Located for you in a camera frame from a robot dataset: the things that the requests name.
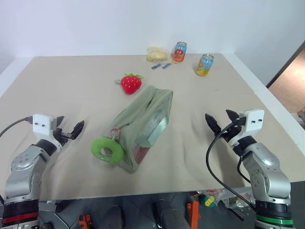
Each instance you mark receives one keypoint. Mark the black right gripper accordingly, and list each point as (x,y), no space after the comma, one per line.
(230,132)

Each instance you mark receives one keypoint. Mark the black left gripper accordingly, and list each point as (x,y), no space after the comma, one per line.
(62,135)

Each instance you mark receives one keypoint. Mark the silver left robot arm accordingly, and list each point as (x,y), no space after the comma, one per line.
(26,164)

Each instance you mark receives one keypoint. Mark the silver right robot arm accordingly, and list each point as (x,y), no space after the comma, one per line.
(267,171)

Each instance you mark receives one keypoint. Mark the green fabric pouch bag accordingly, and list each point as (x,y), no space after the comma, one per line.
(143,119)

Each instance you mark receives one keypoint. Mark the beige table cloth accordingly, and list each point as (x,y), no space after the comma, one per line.
(71,95)

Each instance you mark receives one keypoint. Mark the yellow blue drink can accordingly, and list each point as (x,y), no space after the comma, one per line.
(204,66)

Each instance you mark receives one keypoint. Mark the brown door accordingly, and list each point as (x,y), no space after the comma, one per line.
(289,86)

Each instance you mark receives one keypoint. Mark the red plush strawberry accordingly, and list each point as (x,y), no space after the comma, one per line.
(131,83)

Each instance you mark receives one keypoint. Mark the small blue clip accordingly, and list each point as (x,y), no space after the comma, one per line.
(166,65)
(156,66)

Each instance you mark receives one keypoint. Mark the red orange drink can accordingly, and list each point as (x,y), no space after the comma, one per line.
(179,53)

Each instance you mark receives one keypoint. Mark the clear plastic bag clutter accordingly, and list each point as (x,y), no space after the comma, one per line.
(234,200)

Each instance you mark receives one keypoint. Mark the green yellow toy ball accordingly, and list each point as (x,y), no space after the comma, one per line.
(206,200)

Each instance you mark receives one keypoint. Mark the clear bag of chips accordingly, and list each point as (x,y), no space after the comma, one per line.
(157,55)

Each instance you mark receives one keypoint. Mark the small orange black part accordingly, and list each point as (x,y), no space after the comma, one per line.
(85,220)

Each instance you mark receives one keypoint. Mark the dark rounded robot leg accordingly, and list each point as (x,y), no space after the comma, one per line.
(169,214)

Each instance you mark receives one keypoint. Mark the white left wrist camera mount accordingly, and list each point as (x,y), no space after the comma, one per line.
(42,125)

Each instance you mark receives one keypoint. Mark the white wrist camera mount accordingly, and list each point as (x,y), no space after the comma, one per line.
(252,122)
(42,125)

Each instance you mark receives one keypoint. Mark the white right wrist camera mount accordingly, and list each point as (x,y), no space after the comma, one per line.
(252,122)

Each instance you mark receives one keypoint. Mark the orange bracket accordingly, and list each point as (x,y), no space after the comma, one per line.
(193,212)

